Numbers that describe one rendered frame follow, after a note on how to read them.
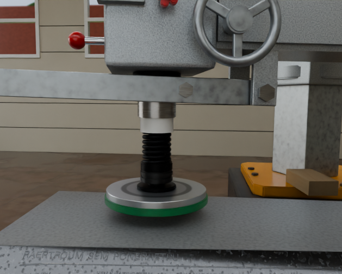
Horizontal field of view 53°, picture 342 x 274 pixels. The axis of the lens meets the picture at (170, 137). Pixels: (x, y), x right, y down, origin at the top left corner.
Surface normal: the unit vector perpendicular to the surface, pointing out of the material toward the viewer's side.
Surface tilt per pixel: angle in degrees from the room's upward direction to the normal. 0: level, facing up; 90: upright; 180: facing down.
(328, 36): 90
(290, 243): 0
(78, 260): 45
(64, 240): 0
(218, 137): 90
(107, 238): 0
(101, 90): 90
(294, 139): 90
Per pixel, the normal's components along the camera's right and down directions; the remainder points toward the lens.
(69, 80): 0.11, 0.11
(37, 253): -0.01, -0.63
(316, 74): 0.41, 0.11
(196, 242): 0.01, -0.99
